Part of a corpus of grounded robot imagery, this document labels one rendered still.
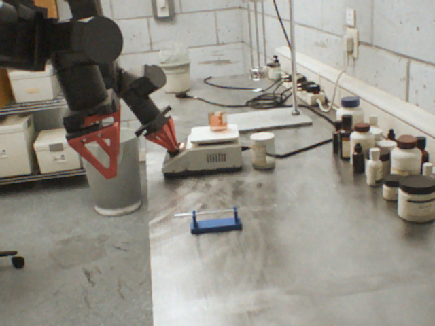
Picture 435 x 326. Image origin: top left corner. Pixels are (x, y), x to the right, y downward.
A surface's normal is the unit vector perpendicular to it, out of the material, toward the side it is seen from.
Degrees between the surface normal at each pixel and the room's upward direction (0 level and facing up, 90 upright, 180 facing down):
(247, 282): 0
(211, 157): 90
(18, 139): 92
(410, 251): 0
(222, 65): 90
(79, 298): 0
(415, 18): 90
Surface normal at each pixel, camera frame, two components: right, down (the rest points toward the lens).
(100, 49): 0.65, 0.09
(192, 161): 0.00, 0.33
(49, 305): -0.08, -0.94
